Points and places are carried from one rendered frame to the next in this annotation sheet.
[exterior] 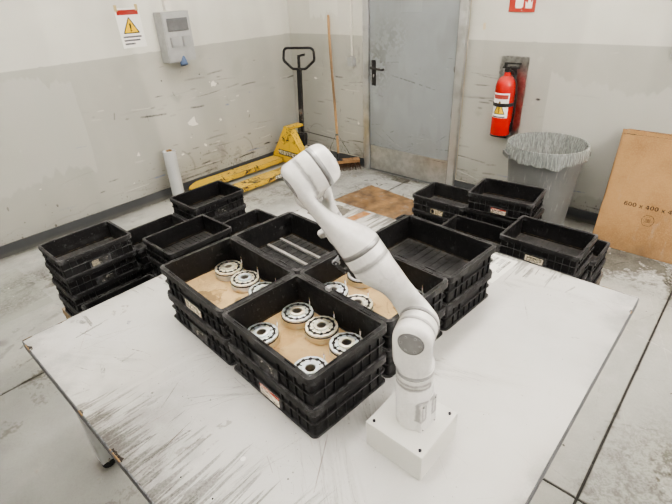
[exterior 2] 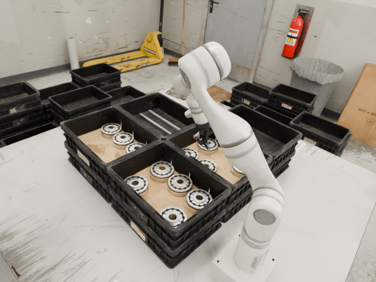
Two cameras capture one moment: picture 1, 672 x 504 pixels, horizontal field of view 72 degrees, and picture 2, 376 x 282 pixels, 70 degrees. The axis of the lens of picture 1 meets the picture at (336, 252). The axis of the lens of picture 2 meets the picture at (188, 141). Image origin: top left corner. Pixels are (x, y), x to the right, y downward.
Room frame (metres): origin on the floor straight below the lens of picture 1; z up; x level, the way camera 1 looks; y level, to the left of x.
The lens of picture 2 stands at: (0.30, 0.12, 1.64)
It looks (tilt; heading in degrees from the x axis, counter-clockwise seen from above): 35 degrees down; 354
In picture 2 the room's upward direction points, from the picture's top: 6 degrees clockwise
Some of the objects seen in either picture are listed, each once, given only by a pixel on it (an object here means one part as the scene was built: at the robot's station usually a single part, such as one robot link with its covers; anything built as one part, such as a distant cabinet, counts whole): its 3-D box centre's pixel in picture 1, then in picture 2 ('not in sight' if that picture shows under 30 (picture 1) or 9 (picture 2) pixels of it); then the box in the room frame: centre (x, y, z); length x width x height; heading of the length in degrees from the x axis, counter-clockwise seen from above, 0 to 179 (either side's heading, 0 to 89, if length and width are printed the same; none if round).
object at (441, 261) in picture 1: (426, 257); (252, 136); (1.47, -0.33, 0.87); 0.40 x 0.30 x 0.11; 43
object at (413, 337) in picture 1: (415, 344); (263, 214); (0.81, -0.17, 1.03); 0.09 x 0.09 x 0.17; 65
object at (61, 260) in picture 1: (96, 273); (13, 117); (2.29, 1.39, 0.37); 0.40 x 0.30 x 0.45; 137
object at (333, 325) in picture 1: (321, 326); (179, 182); (1.10, 0.06, 0.86); 0.10 x 0.10 x 0.01
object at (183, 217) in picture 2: (310, 369); (172, 217); (0.92, 0.08, 0.86); 0.10 x 0.10 x 0.01
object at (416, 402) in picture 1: (414, 392); (252, 245); (0.81, -0.18, 0.87); 0.09 x 0.09 x 0.17; 41
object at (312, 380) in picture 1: (302, 321); (168, 179); (1.06, 0.11, 0.92); 0.40 x 0.30 x 0.02; 43
